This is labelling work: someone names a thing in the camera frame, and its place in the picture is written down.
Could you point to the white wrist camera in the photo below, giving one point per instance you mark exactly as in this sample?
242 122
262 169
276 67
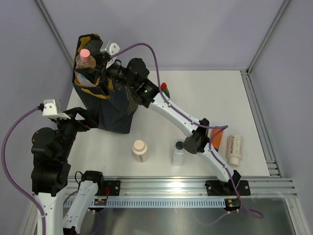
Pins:
52 110
110 48

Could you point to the dark blue canvas bag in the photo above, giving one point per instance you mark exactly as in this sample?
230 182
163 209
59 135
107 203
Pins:
110 100

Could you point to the beige bottle round cap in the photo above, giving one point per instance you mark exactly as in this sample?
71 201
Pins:
140 151

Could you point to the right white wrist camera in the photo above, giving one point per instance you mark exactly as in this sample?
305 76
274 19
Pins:
110 48

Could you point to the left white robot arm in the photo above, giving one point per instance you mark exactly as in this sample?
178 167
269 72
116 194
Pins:
51 149

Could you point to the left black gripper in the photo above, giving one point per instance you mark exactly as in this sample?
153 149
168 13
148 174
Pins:
91 119

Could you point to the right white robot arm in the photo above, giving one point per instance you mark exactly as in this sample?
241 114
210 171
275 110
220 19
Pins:
197 141

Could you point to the orange blue tube bottle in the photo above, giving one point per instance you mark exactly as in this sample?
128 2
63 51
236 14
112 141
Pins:
216 138

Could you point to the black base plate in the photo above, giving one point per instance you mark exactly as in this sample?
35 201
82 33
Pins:
109 188
219 188

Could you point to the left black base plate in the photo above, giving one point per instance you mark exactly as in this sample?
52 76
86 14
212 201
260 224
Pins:
109 188

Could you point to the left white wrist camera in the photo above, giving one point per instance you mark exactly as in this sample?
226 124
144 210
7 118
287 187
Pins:
52 110

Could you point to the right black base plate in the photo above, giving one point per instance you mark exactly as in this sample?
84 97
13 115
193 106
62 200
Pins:
219 188

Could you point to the clear bottle black cap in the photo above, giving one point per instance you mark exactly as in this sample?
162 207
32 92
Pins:
178 154

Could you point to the cream Murrayle bottle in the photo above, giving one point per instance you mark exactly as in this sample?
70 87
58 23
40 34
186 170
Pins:
234 150

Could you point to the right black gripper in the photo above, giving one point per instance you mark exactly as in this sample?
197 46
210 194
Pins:
96 74

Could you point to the green dish soap bottle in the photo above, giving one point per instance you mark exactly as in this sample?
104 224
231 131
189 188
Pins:
165 90

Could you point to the slotted grey cable duct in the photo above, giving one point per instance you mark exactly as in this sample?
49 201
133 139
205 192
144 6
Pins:
158 203

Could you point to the peach baby oil bottle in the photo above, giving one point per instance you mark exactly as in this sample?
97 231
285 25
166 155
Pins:
84 60

